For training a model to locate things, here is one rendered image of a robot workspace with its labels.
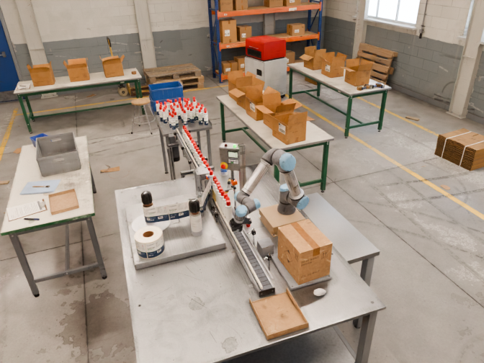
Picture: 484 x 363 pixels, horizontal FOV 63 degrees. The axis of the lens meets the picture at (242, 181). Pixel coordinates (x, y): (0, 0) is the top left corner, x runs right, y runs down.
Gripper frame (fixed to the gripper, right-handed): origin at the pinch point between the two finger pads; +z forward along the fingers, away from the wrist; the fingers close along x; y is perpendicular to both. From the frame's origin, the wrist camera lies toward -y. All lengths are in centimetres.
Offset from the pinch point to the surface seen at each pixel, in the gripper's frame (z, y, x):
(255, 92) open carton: 128, -119, -246
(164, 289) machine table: -6, 62, 32
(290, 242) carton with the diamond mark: -40, -20, 33
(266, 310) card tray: -27, 6, 67
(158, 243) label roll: -5, 59, -2
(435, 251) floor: 86, -216, 38
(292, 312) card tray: -31, -8, 73
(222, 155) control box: -25, -1, -52
